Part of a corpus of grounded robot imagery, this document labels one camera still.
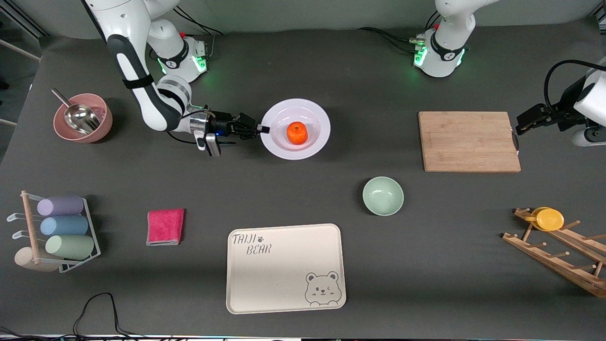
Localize mint green bowl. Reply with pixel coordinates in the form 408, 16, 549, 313
362, 176, 405, 217

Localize black base cables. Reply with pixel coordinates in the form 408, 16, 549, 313
356, 27, 424, 54
173, 5, 224, 36

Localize black left base cables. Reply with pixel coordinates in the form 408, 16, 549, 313
356, 27, 424, 54

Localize white wire cup rack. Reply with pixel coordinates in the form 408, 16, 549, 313
7, 190, 101, 274

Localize green cup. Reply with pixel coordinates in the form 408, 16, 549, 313
45, 234, 95, 260

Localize beige cup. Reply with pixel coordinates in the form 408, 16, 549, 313
14, 247, 60, 273

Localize black right base cables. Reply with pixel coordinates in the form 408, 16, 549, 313
173, 5, 224, 36

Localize cream bear print tray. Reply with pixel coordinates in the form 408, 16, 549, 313
226, 223, 347, 315

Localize purple cup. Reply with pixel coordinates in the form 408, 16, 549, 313
37, 196, 85, 217

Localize pink bowl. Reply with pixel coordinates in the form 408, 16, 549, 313
53, 93, 114, 144

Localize white round plate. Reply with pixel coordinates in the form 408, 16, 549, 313
260, 98, 331, 160

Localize wooden mug rack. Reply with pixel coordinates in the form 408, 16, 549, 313
502, 207, 606, 299

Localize pink folded cloth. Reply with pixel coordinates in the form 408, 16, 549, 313
146, 208, 186, 246

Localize yellow mug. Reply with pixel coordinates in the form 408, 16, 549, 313
525, 207, 565, 232

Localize black floor cable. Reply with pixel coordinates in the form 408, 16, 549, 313
0, 292, 161, 341

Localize metal scoop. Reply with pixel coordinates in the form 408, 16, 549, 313
51, 88, 101, 135

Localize wooden cutting board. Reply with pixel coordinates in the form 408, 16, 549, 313
418, 111, 522, 173

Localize blue cup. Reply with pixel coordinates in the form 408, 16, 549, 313
40, 215, 89, 236

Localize orange mandarin fruit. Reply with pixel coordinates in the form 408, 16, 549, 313
286, 121, 309, 144

